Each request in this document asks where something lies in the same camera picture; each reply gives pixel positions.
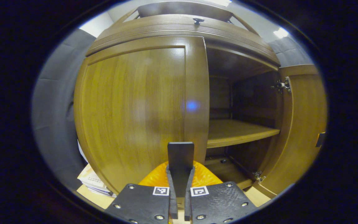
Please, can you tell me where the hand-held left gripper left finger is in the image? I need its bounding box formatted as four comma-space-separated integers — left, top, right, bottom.
104, 161, 179, 224

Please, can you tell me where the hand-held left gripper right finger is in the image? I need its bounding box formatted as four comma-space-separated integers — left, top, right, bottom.
184, 161, 258, 224

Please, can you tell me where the wooden double-door shoe cabinet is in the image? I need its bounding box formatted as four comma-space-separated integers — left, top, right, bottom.
85, 1, 283, 191

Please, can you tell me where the wooden cabinet door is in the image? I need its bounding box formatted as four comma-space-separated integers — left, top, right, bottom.
254, 64, 327, 199
73, 36, 210, 196

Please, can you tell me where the stack of books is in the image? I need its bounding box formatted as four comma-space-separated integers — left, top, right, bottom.
77, 163, 117, 198

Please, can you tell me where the wooden drawer with black knob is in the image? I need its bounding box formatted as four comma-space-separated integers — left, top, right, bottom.
86, 14, 280, 66

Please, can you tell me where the ceiling light panel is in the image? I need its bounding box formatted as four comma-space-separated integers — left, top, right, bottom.
207, 0, 233, 7
273, 27, 289, 39

